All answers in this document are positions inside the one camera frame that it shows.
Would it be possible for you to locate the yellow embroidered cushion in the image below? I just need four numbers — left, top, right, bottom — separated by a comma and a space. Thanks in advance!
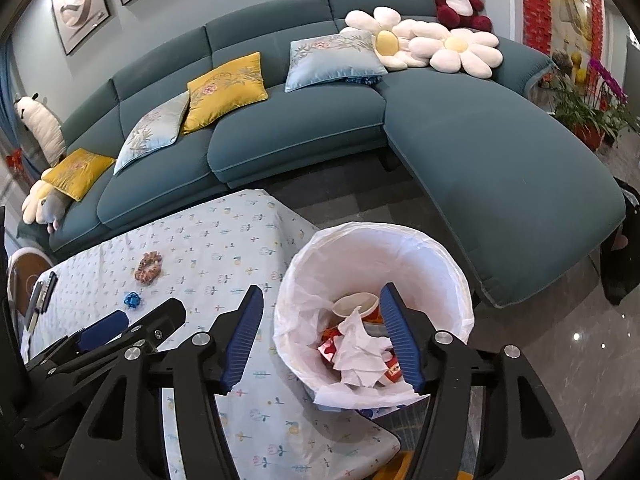
41, 147, 117, 202
181, 51, 268, 136

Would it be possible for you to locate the potted orchid plant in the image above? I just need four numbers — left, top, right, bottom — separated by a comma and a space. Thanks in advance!
547, 57, 640, 151

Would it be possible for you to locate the black remote control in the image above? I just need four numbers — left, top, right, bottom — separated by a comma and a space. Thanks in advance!
30, 270, 58, 313

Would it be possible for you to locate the round wooden stool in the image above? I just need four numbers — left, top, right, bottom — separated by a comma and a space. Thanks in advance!
7, 247, 56, 321

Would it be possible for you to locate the teal sofa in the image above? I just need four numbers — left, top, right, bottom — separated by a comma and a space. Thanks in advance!
17, 0, 626, 308

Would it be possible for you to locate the white tissue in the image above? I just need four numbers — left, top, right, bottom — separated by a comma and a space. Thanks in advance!
332, 307, 396, 390

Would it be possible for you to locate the small framed picture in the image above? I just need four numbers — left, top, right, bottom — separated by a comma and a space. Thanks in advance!
51, 0, 112, 56

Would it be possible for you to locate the red decorative wall panel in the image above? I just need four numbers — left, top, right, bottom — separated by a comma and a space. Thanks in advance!
517, 0, 608, 61

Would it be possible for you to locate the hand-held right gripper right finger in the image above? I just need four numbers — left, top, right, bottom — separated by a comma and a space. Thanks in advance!
378, 283, 583, 480

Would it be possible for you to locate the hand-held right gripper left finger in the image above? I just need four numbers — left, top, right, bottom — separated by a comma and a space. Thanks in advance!
62, 284, 266, 480

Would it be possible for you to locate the white flower plush toy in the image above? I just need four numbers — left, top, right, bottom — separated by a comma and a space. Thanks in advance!
21, 180, 66, 233

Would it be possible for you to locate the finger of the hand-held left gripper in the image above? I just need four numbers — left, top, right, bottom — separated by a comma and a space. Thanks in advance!
29, 309, 133, 368
46, 297, 188, 379

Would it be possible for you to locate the white panda plush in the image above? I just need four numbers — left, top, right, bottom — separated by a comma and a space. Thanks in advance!
14, 92, 67, 166

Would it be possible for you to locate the white flower cushion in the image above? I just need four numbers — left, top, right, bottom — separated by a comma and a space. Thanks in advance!
409, 27, 502, 78
344, 6, 436, 70

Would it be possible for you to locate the light blue embroidered cushion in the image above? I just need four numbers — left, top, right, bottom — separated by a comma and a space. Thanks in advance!
285, 29, 388, 93
114, 91, 191, 176

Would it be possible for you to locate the orange object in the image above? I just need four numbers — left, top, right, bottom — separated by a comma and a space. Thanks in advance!
367, 450, 418, 480

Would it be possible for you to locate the white lined trash bin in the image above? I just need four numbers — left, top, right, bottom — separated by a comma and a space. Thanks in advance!
272, 221, 475, 408

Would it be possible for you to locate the red snack packet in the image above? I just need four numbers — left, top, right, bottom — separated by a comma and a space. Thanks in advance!
317, 325, 346, 366

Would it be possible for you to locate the blue curtain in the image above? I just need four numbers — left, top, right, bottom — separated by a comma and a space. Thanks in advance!
0, 42, 18, 171

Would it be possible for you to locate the brown hair scrunchie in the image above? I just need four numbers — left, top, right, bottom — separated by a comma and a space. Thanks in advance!
134, 252, 163, 286

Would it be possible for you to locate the white remote control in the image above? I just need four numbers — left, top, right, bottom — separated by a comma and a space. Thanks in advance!
26, 285, 43, 333

